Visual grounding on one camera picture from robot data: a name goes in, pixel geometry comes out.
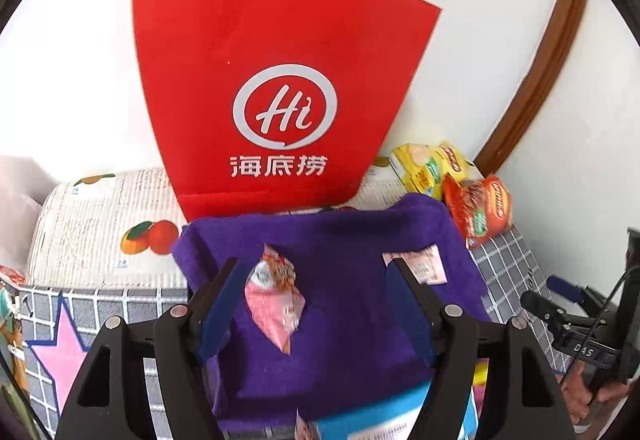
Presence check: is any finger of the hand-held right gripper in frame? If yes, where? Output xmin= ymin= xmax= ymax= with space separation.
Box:
xmin=546 ymin=275 xmax=601 ymax=309
xmin=520 ymin=292 xmax=572 ymax=337

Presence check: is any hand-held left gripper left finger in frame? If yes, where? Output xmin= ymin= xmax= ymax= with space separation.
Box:
xmin=55 ymin=258 xmax=241 ymax=440

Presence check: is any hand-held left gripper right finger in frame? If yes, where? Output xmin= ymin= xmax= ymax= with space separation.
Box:
xmin=385 ymin=258 xmax=576 ymax=440

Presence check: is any pink cartoon snack packet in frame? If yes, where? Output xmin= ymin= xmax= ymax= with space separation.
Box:
xmin=244 ymin=243 xmax=307 ymax=356

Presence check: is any pale pink snack packet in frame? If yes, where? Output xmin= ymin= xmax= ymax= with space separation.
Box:
xmin=382 ymin=245 xmax=447 ymax=287

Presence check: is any person's right hand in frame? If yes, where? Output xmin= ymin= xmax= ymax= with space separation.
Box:
xmin=560 ymin=360 xmax=640 ymax=427

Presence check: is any purple towel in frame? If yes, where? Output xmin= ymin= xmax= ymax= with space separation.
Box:
xmin=171 ymin=192 xmax=492 ymax=437

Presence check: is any blue tissue pack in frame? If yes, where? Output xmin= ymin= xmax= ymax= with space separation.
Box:
xmin=316 ymin=379 xmax=482 ymax=440

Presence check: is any orange potato chips bag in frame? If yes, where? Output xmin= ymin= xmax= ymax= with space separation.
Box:
xmin=442 ymin=174 xmax=514 ymax=251

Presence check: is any yellow potato chips bag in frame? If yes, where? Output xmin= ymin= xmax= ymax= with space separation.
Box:
xmin=389 ymin=141 xmax=485 ymax=201

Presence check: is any fruit printed cloth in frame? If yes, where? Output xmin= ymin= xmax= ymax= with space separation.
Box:
xmin=27 ymin=154 xmax=501 ymax=289

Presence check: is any colourful snack packet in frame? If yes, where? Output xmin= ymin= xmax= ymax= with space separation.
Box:
xmin=0 ymin=265 xmax=30 ymax=393

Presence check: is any red paper bag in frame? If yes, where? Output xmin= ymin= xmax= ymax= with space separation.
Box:
xmin=131 ymin=0 xmax=443 ymax=223

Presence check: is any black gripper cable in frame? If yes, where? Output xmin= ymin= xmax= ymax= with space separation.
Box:
xmin=560 ymin=264 xmax=640 ymax=401

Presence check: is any brown wooden door frame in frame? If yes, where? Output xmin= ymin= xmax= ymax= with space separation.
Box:
xmin=471 ymin=0 xmax=592 ymax=171

